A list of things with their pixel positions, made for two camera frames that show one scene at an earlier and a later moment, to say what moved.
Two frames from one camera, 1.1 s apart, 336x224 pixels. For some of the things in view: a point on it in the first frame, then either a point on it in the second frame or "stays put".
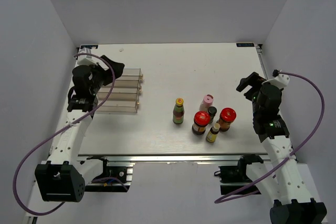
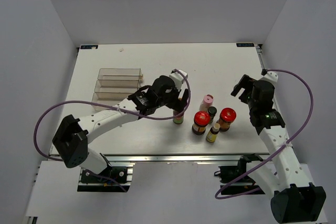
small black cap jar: (212, 111) stays put
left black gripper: (117, 70) to (182, 103)
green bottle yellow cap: (178, 112) stays put
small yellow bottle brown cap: (212, 135) stays put
